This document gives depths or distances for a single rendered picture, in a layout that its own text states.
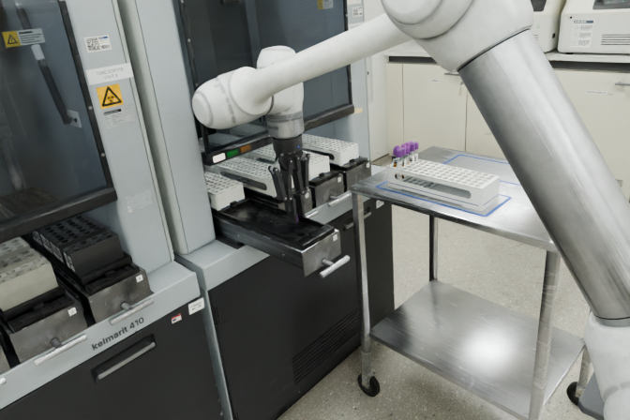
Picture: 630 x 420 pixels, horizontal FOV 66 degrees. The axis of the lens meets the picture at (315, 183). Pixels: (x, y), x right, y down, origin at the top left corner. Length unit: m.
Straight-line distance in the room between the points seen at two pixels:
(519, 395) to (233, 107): 1.11
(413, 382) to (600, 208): 1.40
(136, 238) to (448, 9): 0.93
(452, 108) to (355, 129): 1.85
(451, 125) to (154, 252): 2.64
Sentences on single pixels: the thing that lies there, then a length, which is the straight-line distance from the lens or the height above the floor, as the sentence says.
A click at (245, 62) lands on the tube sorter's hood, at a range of 1.35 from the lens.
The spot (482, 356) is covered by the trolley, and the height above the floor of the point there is 0.28.
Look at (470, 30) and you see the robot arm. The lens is 0.63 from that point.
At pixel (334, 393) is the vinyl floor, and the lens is 1.92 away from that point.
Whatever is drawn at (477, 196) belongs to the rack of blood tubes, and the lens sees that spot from 1.27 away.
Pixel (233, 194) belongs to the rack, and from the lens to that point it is 1.41.
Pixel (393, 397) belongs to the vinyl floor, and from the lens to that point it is 1.91.
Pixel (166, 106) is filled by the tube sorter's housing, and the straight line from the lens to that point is 1.24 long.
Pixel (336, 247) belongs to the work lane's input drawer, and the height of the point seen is 0.76.
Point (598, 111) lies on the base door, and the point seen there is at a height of 0.60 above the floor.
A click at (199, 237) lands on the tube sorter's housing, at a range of 1.36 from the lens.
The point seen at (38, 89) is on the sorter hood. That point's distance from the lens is 1.11.
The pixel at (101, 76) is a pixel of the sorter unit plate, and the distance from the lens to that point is 1.16.
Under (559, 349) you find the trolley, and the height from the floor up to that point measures 0.28.
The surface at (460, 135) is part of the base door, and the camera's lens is 3.55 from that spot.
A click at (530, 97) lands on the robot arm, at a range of 0.64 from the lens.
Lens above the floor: 1.37
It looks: 22 degrees down
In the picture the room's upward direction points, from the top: 5 degrees counter-clockwise
